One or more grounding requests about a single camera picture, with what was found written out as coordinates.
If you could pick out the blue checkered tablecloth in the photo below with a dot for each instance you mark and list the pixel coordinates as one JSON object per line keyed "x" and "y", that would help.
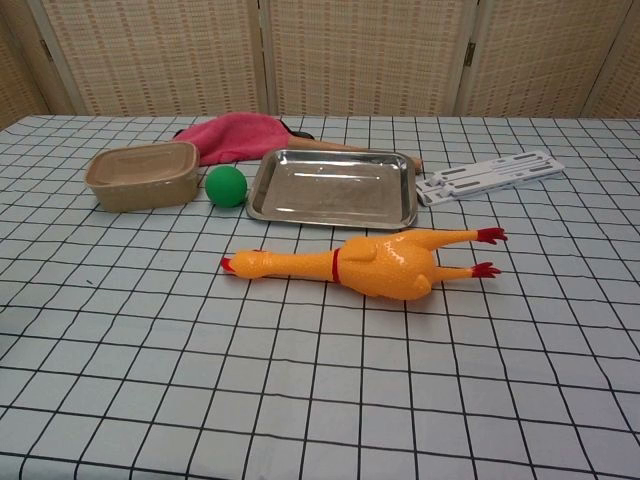
{"x": 200, "y": 375}

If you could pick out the pink towel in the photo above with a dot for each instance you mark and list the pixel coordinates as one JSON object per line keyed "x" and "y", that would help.
{"x": 235, "y": 137}

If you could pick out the green ball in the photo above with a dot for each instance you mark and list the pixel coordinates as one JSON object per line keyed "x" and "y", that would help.
{"x": 226, "y": 186}

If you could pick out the silver metal tray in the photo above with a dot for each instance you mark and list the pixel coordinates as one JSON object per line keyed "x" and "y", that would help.
{"x": 330, "y": 185}

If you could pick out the orange rubber chicken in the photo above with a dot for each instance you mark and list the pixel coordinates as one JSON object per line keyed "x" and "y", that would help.
{"x": 390, "y": 260}

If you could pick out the wooden rolling pin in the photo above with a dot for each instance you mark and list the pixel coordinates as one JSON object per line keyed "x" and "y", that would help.
{"x": 330, "y": 145}

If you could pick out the white folding stand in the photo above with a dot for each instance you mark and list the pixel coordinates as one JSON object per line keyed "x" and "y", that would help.
{"x": 480, "y": 182}

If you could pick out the beige rectangular container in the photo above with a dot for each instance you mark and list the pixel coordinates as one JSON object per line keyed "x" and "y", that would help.
{"x": 145, "y": 185}

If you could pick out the woven folding screen panel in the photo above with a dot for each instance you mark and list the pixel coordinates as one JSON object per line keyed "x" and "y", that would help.
{"x": 150, "y": 50}
{"x": 540, "y": 50}
{"x": 370, "y": 50}
{"x": 15, "y": 75}
{"x": 625, "y": 75}

